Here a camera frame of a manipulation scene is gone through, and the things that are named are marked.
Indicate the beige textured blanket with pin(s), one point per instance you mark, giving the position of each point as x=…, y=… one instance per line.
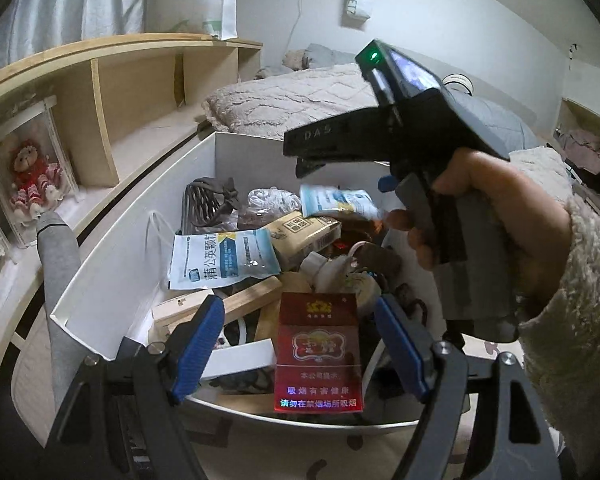
x=290, y=100

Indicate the grey pillow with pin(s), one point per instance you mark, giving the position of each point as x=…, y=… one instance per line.
x=330, y=55

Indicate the person's right forearm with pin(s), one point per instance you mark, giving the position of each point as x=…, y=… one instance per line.
x=580, y=335

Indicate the pile of clothes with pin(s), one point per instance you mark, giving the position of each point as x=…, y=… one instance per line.
x=590, y=152

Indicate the clear plastic bag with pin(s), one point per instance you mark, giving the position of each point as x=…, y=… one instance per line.
x=270, y=200

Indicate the white cardboard box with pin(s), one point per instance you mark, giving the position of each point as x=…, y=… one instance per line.
x=260, y=155

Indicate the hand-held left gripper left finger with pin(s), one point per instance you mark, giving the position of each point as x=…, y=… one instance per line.
x=200, y=350

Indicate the brown plush toy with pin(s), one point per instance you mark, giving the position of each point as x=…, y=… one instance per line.
x=295, y=60

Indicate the red dress bear doll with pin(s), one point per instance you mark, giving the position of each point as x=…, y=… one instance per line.
x=30, y=175

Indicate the person's right hand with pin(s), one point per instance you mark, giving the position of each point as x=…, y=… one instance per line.
x=520, y=220

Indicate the small blue white sachet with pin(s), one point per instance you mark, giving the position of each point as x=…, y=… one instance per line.
x=330, y=202

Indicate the brown hair claw clip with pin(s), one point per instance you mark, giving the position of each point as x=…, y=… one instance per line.
x=205, y=200

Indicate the red cigarette carton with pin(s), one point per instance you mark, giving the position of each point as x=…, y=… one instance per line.
x=317, y=350

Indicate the tan cardboard packet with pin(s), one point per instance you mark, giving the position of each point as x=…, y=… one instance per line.
x=300, y=240

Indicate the beige seat cushion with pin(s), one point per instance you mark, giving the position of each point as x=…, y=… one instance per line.
x=30, y=370

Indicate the white curtain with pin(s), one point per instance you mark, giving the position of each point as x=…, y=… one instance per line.
x=80, y=10

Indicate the wooden cabinet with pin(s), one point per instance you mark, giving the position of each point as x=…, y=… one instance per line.
x=580, y=110

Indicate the person's grey socked leg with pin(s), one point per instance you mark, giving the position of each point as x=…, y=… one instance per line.
x=55, y=270

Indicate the large white blue sachet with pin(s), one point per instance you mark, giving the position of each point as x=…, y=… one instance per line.
x=220, y=260

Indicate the wooden block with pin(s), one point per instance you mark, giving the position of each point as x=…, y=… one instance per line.
x=180, y=307
x=250, y=297

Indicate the grey quilt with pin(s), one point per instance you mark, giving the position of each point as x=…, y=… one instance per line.
x=500, y=120

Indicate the wooden shelf unit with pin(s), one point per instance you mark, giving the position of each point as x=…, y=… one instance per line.
x=145, y=85

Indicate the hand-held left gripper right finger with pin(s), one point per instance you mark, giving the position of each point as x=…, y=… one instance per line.
x=400, y=345

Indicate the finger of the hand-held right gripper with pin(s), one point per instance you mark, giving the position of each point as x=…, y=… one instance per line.
x=305, y=166
x=330, y=135

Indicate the white plastic cup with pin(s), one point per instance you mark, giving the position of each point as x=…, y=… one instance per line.
x=330, y=275

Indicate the white paper bag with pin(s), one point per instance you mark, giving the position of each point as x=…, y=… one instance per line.
x=227, y=0

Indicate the white round hoop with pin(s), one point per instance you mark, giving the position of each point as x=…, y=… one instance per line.
x=450, y=80

